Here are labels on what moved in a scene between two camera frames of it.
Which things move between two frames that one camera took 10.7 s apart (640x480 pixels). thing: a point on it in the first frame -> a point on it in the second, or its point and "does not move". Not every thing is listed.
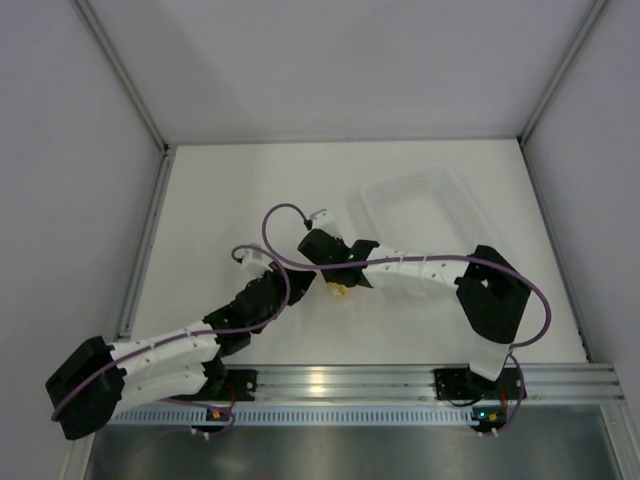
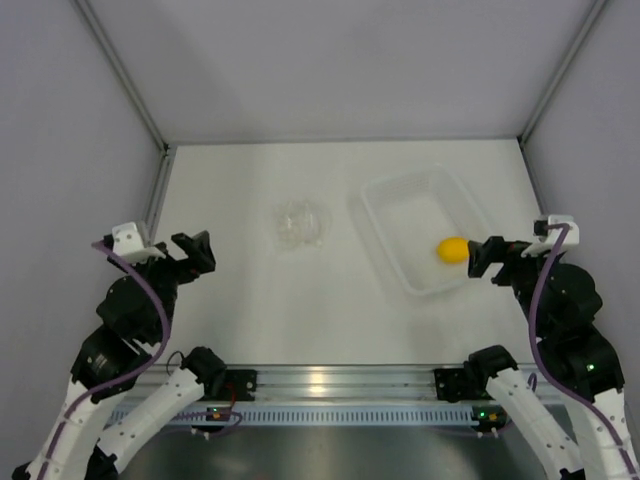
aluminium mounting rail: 540,384 does not move
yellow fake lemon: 341,288 -> 453,249
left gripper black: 300,282 -> 196,248
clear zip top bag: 339,291 -> 302,223
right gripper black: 327,276 -> 496,249
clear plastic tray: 424,212 does not move
